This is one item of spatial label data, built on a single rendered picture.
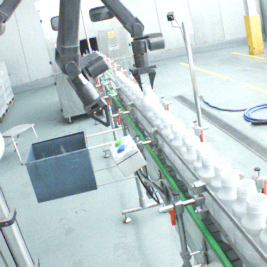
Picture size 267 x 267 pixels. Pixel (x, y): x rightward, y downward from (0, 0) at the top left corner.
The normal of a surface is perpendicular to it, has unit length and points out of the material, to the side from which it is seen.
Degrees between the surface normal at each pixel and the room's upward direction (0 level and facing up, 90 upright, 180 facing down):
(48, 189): 90
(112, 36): 90
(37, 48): 90
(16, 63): 90
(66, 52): 113
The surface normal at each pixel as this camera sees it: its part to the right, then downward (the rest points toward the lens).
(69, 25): 0.40, 0.57
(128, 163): 0.18, 0.28
